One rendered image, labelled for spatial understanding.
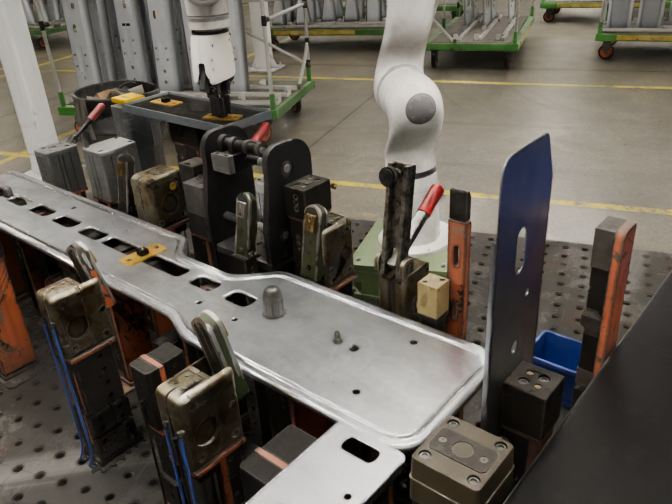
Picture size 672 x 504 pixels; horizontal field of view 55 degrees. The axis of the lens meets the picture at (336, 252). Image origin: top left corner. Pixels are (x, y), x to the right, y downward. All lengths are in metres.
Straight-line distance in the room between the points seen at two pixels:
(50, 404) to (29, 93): 3.60
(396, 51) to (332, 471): 0.99
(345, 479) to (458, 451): 0.13
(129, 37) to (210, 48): 4.46
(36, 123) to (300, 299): 4.00
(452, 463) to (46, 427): 0.91
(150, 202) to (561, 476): 0.97
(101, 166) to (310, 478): 0.96
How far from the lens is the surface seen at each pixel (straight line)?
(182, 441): 0.82
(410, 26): 1.42
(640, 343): 0.91
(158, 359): 0.96
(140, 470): 1.23
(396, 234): 0.96
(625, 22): 7.82
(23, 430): 1.40
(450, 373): 0.86
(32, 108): 4.87
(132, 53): 5.82
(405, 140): 1.43
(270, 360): 0.90
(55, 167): 1.75
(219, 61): 1.39
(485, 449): 0.68
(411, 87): 1.38
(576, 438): 0.75
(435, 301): 0.92
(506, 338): 0.70
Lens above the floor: 1.53
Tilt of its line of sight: 28 degrees down
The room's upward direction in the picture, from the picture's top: 4 degrees counter-clockwise
